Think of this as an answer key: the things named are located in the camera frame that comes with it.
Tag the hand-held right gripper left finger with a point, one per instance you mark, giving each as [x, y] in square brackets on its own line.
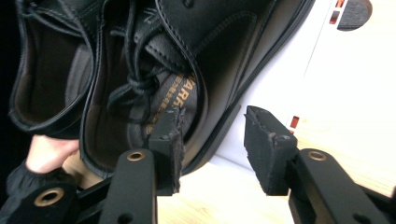
[168, 149]

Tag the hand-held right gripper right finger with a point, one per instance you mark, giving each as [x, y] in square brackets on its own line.
[267, 152]

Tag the white plastic storage box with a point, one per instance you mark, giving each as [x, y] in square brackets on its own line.
[280, 77]

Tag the black leather shoe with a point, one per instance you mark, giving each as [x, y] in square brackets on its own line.
[224, 37]
[43, 77]

